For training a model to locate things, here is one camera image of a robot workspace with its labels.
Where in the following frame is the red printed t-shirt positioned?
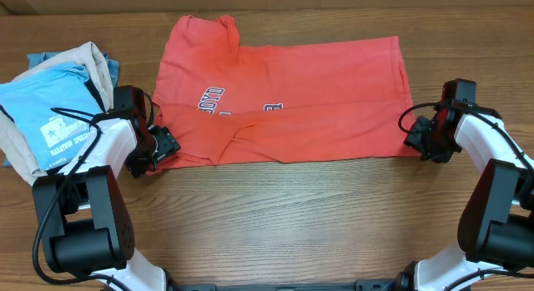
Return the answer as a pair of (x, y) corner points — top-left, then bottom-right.
(153, 15), (415, 170)

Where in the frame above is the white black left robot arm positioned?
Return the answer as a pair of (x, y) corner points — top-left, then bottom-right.
(32, 86), (180, 290)

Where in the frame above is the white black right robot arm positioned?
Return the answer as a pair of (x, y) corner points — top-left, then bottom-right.
(386, 78), (533, 291)

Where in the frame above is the light blue folded t-shirt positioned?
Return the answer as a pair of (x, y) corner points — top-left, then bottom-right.
(1, 63), (103, 171)

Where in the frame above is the beige folded garment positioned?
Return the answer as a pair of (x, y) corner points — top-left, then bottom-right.
(1, 42), (119, 186)

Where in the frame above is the blue denim folded garment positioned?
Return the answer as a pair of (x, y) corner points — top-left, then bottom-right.
(1, 48), (120, 177)

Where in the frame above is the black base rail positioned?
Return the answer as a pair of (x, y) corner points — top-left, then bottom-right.
(167, 278), (395, 291)

